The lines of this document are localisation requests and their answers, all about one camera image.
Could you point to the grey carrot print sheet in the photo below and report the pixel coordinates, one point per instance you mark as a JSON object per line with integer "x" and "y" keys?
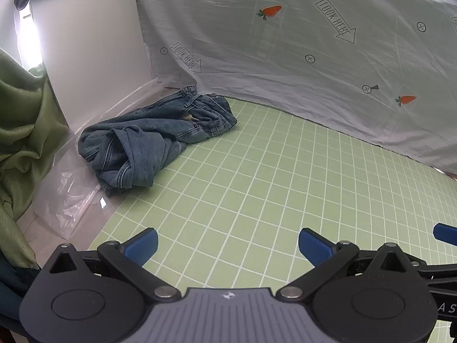
{"x": 285, "y": 60}

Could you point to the dark teal cloth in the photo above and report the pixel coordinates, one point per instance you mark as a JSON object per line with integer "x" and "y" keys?
{"x": 14, "y": 287}

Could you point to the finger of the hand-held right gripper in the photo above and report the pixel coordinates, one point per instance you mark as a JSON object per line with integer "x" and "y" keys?
{"x": 441, "y": 270}
{"x": 445, "y": 232}

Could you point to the green grid mat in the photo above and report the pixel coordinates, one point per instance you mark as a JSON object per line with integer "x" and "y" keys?
{"x": 250, "y": 185}

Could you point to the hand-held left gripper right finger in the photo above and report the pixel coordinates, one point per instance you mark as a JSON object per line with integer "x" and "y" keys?
{"x": 314, "y": 247}

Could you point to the clear plastic sheet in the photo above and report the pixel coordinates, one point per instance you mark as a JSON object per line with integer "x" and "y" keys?
{"x": 64, "y": 200}

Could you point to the green curtain cloth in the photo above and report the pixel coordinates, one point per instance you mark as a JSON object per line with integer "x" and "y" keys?
{"x": 25, "y": 132}

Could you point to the blue denim jeans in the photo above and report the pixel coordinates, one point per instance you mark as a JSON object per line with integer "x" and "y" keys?
{"x": 142, "y": 139}

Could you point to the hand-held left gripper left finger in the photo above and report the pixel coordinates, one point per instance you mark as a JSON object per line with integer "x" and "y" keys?
{"x": 141, "y": 247}

